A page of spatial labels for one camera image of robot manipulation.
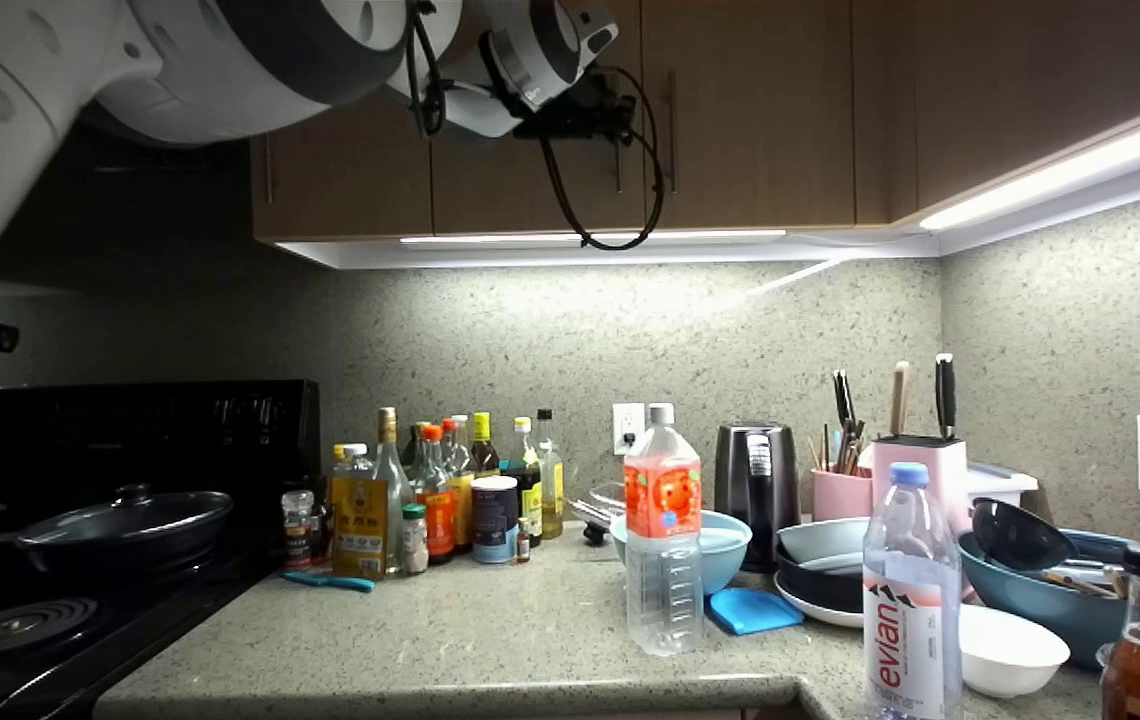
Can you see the black electric kettle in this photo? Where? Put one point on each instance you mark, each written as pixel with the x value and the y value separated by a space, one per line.
pixel 755 485

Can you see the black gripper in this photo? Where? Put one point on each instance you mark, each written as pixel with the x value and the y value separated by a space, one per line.
pixel 572 118

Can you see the white bowl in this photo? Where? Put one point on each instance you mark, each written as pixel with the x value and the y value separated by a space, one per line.
pixel 1012 655

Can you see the light blue bowl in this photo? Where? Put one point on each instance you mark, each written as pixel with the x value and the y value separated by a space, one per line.
pixel 727 546

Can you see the brown corner wall cabinet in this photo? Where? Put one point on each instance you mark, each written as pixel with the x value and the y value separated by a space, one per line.
pixel 1022 64

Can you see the white box lid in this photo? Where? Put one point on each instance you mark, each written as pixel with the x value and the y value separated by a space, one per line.
pixel 1002 482

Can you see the wall outlet with plug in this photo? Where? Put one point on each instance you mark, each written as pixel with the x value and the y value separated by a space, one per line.
pixel 625 425

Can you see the black ladle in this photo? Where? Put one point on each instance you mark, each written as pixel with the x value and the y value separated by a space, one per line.
pixel 1012 538

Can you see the pink utensil cup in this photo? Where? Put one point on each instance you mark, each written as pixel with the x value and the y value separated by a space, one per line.
pixel 840 496

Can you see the dark bottle yellow cap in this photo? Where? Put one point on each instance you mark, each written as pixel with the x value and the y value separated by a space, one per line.
pixel 481 445

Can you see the black frying pan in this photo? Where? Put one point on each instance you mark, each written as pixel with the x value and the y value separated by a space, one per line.
pixel 128 521

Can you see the grey blue bowl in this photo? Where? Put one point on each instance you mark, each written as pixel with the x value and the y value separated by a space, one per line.
pixel 822 538

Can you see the short under-cabinet light strip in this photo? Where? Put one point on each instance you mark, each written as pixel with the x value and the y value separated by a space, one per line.
pixel 1075 165

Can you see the clear bottle orange label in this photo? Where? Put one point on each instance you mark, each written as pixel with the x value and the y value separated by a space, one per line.
pixel 663 533

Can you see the small jar translucent cap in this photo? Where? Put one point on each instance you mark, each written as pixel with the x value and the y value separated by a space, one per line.
pixel 303 533

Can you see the brown cabinet door plain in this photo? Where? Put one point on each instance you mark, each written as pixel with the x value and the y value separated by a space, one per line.
pixel 343 185

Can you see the oil bottle yellow cap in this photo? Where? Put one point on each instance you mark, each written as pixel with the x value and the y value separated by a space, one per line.
pixel 529 482

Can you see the large dark blue bowl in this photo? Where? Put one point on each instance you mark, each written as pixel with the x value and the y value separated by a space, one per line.
pixel 1048 605

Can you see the tall bottle tan cap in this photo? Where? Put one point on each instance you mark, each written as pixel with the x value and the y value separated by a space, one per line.
pixel 391 482

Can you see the dark range hood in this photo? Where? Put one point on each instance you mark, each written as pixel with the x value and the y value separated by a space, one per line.
pixel 128 202

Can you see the blue sponge cloth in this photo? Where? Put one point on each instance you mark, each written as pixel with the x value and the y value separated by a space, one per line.
pixel 755 615

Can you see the small green cap jar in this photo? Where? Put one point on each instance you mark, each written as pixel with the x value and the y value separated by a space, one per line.
pixel 414 546

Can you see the pink white knife block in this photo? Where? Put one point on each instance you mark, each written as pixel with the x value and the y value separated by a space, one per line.
pixel 922 465

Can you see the orange cap sauce bottle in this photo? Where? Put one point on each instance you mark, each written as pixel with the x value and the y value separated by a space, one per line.
pixel 434 501

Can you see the black electric stove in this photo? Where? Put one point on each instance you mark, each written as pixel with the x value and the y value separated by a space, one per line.
pixel 114 440

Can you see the long under-cabinet light strip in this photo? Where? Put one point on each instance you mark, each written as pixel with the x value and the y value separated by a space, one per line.
pixel 592 250

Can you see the yellow label glass bottle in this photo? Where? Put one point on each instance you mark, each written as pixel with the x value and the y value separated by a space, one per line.
pixel 356 524

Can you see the white plate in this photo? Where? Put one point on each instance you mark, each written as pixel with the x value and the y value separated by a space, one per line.
pixel 815 617

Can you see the black bowl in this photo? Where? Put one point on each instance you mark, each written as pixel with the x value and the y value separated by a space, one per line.
pixel 816 585

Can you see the dark jar white lid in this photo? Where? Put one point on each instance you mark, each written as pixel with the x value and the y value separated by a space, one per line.
pixel 495 521

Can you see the glass lid black knob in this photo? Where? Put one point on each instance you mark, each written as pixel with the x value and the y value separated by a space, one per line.
pixel 592 533

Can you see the clear bottle pale cap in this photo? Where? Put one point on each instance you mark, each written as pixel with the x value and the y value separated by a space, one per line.
pixel 457 465

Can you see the black cap sauce bottle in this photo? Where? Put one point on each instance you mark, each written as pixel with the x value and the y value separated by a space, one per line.
pixel 551 485

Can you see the evian water bottle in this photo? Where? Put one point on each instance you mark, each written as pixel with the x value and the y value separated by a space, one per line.
pixel 915 602

